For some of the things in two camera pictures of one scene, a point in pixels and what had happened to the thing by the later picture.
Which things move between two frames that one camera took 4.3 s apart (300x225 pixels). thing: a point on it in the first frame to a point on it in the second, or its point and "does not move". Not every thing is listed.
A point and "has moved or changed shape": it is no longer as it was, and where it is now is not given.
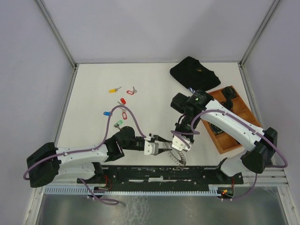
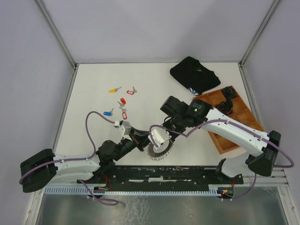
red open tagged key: (131, 92) does not move
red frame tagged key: (124, 114) does not move
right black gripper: (190, 137) to (172, 136)
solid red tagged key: (123, 101) does not move
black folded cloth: (192, 75) does not move
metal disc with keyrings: (178, 157) has moved or changed shape
